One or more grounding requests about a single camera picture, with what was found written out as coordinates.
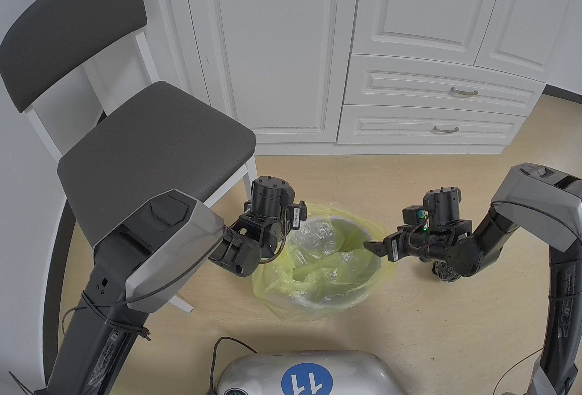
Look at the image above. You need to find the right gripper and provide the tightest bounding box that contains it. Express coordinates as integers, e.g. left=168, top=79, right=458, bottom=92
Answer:
left=383, top=227, right=433, bottom=265

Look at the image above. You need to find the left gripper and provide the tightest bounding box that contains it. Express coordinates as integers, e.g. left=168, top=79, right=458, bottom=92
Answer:
left=286, top=200, right=310, bottom=234

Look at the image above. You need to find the yellow plastic bag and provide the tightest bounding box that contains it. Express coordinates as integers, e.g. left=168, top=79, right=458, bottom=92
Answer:
left=252, top=201, right=394, bottom=322

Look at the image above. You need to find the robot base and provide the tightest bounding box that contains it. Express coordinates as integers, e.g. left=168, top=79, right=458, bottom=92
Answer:
left=214, top=350, right=407, bottom=395

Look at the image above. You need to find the white trash bin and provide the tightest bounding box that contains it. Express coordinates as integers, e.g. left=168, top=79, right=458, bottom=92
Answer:
left=284, top=213, right=383, bottom=310

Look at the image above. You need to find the crumpled black plastic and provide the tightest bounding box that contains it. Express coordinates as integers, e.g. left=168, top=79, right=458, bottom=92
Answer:
left=432, top=261, right=462, bottom=284

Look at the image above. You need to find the white chair with grey cushions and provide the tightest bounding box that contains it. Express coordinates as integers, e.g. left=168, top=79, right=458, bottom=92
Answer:
left=0, top=0, right=266, bottom=314

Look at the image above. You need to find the white wardrobe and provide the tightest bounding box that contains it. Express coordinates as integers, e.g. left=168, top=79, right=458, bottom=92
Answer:
left=45, top=0, right=578, bottom=157

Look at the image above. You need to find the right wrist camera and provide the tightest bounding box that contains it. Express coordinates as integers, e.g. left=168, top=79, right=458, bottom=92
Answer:
left=401, top=203, right=431, bottom=231

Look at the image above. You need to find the black cable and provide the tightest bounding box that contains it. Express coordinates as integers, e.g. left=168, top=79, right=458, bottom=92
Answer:
left=497, top=347, right=543, bottom=395
left=210, top=337, right=260, bottom=391

